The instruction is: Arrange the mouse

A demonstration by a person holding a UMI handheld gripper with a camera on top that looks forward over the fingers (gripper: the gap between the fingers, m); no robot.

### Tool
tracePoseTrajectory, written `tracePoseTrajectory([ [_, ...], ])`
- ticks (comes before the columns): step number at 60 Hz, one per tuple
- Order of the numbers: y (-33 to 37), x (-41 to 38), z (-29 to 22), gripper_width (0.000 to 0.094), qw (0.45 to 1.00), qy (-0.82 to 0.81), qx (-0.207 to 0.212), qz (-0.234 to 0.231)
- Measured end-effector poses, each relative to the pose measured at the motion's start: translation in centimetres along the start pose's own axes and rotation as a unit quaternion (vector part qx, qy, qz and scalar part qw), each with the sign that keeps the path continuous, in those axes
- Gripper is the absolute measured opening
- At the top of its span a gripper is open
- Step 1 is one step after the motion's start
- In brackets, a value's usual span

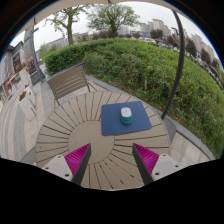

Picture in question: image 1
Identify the white and teal computer mouse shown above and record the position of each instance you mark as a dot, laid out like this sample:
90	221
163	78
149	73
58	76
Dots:
126	115

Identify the round leafy green tree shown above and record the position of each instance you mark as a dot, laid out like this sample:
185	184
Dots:
113	16

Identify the dark curved parasol pole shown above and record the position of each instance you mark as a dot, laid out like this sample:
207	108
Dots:
179	63

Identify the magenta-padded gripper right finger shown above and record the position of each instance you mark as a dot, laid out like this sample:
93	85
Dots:
147	158

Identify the distant grey apartment buildings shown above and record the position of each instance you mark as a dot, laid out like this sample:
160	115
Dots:
156	25

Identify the sparse-leaved tree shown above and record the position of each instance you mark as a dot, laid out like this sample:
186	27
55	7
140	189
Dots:
69	31

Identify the blue rectangular mouse pad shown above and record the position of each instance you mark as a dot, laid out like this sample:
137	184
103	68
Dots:
111	121

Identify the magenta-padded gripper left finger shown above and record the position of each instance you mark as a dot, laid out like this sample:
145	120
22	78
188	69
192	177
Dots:
76	159

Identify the tall grey sign pillar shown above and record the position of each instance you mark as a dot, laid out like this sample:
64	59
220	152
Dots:
31	56

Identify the tall white planter with flowers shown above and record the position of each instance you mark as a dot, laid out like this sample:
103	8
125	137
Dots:
20	71

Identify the green trimmed hedge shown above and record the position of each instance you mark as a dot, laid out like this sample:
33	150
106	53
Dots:
140	66

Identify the brown slatted outdoor chair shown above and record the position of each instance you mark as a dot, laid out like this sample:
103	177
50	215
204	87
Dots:
68	83

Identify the beige parasol canopy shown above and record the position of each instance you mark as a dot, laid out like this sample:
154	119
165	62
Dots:
50	8

